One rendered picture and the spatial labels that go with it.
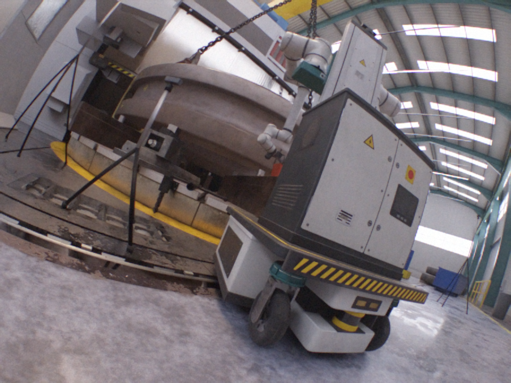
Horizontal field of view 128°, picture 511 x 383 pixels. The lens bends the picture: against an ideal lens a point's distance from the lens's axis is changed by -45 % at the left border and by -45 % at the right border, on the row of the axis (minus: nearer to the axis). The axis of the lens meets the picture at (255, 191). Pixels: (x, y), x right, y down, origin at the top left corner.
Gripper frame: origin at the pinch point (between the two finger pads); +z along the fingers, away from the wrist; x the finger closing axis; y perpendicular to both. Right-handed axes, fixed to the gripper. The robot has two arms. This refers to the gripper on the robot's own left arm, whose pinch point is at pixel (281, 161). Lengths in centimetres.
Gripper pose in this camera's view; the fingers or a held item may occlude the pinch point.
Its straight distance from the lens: 210.3
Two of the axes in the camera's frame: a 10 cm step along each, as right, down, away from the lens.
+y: 5.7, -8.1, 1.4
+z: 5.7, 5.1, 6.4
